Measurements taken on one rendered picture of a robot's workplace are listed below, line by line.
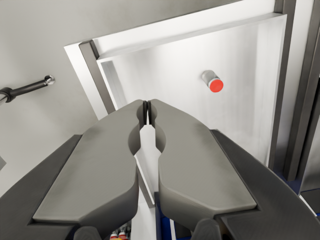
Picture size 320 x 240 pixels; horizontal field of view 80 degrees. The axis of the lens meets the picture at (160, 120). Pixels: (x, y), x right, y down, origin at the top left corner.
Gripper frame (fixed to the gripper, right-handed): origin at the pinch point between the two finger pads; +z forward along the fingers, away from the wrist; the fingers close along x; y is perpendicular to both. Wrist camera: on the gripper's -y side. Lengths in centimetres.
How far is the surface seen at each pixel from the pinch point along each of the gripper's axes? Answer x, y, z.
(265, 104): 21.1, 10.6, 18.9
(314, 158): 37.7, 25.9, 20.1
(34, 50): -65, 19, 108
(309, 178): 40, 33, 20
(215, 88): 10.1, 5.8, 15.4
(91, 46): -7.8, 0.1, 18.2
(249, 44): 16.1, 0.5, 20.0
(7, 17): -73, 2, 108
